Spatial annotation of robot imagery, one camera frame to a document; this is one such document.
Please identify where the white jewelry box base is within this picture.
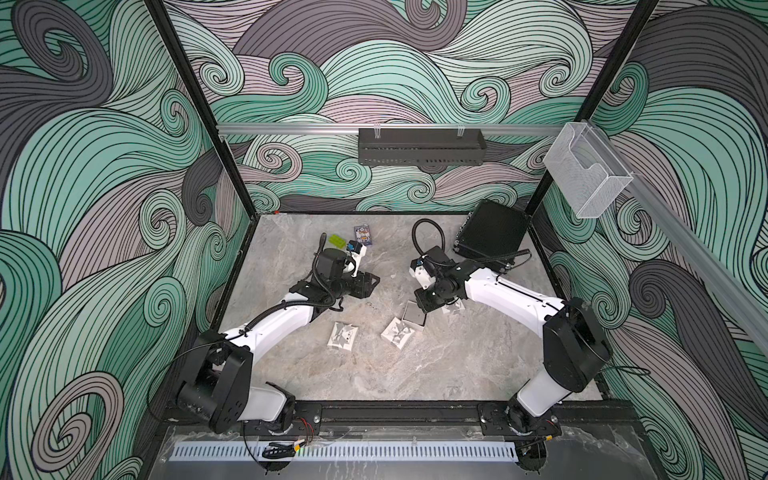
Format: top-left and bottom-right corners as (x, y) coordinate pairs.
(400, 300), (427, 331)

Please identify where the grey foam insert pad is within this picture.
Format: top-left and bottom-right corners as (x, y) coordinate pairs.
(441, 298), (465, 315)

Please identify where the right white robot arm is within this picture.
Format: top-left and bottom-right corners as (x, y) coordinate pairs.
(409, 218), (613, 437)

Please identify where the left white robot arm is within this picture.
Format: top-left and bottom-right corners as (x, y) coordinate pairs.
(173, 235), (380, 434)

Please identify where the green rectangular block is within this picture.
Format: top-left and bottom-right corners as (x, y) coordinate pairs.
(328, 234), (347, 250)

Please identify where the black aluminium case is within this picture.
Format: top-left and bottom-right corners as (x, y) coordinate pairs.
(453, 200), (530, 259)

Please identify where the black wall-mounted tray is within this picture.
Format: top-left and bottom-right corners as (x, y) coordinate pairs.
(358, 129), (487, 172)

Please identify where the white slotted cable duct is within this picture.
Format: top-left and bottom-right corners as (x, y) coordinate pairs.
(168, 440), (518, 463)

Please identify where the clear acrylic wall holder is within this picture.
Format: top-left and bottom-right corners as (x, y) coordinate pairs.
(544, 121), (633, 219)

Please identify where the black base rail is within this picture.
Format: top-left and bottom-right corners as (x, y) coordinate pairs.
(167, 398), (637, 442)

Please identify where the aluminium wall rail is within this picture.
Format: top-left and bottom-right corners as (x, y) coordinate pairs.
(216, 122), (563, 137)

